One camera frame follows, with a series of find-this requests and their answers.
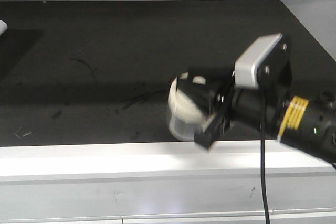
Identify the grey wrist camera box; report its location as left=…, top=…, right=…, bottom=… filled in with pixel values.
left=234, top=33, right=282, bottom=90

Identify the glass jar with white lid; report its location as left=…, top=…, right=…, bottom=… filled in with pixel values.
left=167, top=72, right=206, bottom=142

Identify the black camera cable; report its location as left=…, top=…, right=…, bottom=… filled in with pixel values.
left=259, top=87, right=271, bottom=224

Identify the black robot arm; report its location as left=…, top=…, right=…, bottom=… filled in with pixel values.
left=194, top=86, right=335, bottom=165

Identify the white object at left edge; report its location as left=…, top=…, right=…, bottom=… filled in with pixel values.
left=0, top=20, right=8, bottom=36

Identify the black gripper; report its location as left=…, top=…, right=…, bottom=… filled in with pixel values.
left=177, top=67, right=281, bottom=150

